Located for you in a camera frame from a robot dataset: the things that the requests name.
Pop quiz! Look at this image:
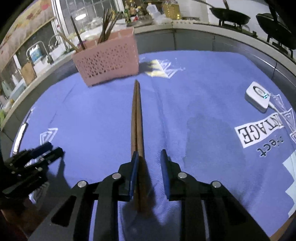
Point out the blue printed tablecloth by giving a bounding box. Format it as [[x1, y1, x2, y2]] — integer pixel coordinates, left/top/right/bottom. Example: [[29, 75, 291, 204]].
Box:
[[20, 51, 295, 240]]

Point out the white square hub device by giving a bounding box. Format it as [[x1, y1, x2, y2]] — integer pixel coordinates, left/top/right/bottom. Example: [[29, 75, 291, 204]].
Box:
[[245, 81, 271, 113]]

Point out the single brown wooden chopstick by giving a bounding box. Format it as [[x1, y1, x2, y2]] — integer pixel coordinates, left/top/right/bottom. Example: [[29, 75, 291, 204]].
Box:
[[104, 13, 120, 41]]

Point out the cooking oil bottle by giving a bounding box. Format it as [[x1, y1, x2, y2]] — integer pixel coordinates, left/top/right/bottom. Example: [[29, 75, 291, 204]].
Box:
[[162, 0, 182, 20]]

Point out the blue label detergent bottle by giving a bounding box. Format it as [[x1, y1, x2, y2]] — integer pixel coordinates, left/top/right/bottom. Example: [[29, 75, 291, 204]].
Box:
[[29, 44, 43, 63]]

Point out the reddish bundle chopstick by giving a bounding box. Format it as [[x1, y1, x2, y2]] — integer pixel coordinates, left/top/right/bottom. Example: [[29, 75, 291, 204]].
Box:
[[101, 9, 112, 42]]

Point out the white cable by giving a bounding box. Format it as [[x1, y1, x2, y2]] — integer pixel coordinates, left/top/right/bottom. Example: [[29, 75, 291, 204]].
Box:
[[268, 102, 285, 119]]

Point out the dark bundle chopstick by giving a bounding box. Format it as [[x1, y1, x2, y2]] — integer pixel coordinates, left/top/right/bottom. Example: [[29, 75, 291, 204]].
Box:
[[70, 16, 85, 50]]

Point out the light brown bundle chopstick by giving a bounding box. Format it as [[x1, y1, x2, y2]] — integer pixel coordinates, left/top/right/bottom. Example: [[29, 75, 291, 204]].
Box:
[[57, 31, 80, 52]]

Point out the black wok with handle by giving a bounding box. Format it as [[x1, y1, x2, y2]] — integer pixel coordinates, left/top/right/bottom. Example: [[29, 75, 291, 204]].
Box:
[[196, 0, 250, 26]]

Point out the chrome kitchen faucet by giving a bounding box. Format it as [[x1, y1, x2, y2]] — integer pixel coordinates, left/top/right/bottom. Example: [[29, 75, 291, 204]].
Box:
[[26, 41, 54, 64]]

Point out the black lidded wok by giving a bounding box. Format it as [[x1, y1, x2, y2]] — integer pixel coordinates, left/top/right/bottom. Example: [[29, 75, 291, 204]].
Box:
[[256, 13, 295, 50]]

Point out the wooden cutting board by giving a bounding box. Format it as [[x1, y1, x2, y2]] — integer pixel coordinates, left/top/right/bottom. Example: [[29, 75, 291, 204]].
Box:
[[21, 61, 37, 86]]

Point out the pink perforated utensil basket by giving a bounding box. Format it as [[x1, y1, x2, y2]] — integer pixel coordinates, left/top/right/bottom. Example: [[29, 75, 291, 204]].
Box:
[[72, 27, 139, 86]]

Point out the white plastic jug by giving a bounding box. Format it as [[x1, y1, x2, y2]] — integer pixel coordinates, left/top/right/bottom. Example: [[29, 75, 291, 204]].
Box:
[[146, 3, 161, 20]]

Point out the fruit print window blind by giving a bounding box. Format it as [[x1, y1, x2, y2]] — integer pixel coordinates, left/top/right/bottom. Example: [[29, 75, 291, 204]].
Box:
[[1, 0, 54, 70]]

